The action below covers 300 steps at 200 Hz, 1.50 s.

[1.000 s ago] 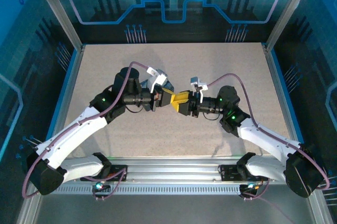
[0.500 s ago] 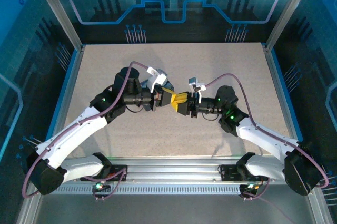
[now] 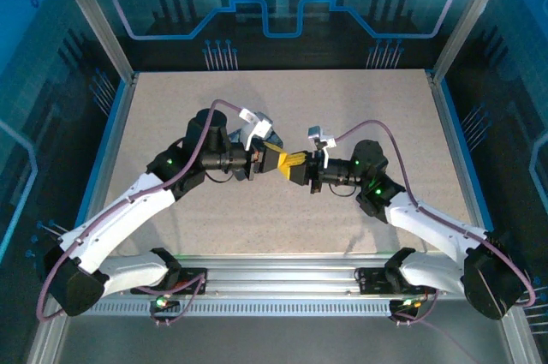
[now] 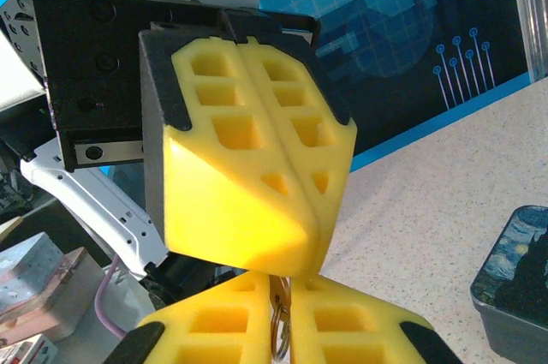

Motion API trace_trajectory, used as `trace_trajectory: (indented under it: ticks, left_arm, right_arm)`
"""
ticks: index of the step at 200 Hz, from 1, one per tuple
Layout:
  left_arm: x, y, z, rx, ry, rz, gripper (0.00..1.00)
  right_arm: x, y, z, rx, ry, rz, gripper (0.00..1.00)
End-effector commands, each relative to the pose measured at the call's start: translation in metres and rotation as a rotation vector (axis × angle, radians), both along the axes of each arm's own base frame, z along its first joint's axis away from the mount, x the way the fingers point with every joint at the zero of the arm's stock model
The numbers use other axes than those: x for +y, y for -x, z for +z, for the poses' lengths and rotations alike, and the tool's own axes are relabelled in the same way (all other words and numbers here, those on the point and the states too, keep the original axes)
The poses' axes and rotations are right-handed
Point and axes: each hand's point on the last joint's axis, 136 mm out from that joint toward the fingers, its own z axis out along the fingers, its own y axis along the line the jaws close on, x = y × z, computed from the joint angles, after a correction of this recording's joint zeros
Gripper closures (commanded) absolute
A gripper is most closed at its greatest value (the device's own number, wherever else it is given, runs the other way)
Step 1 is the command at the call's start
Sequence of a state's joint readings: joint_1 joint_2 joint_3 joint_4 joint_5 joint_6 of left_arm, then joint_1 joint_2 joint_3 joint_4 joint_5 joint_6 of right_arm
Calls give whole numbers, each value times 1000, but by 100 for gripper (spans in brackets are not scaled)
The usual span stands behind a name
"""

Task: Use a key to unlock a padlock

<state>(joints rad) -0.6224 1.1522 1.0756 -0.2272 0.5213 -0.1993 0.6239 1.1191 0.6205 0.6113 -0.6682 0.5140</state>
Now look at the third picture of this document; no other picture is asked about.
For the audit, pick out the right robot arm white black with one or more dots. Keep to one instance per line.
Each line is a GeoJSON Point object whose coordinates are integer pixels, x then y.
{"type": "Point", "coordinates": [428, 227]}

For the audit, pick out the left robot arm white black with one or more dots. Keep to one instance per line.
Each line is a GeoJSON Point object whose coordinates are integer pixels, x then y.
{"type": "Point", "coordinates": [128, 207]}

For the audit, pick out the small board with light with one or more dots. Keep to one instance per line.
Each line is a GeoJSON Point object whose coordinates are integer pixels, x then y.
{"type": "Point", "coordinates": [162, 303]}
{"type": "Point", "coordinates": [406, 304]}

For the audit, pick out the grey metal tray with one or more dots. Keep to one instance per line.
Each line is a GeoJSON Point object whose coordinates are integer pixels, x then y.
{"type": "Point", "coordinates": [278, 342]}

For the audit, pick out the aluminium table side rail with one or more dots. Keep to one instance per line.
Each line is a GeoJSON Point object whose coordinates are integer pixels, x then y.
{"type": "Point", "coordinates": [450, 133]}
{"type": "Point", "coordinates": [114, 133]}

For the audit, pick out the aluminium mounting rail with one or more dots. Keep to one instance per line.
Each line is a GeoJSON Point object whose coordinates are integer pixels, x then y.
{"type": "Point", "coordinates": [278, 274]}

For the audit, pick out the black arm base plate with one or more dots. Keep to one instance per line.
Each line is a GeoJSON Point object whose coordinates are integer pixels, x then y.
{"type": "Point", "coordinates": [370, 280]}
{"type": "Point", "coordinates": [192, 274]}

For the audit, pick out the aluminium frame post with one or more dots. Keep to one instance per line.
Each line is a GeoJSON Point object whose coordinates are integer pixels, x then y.
{"type": "Point", "coordinates": [99, 21]}
{"type": "Point", "coordinates": [467, 17]}

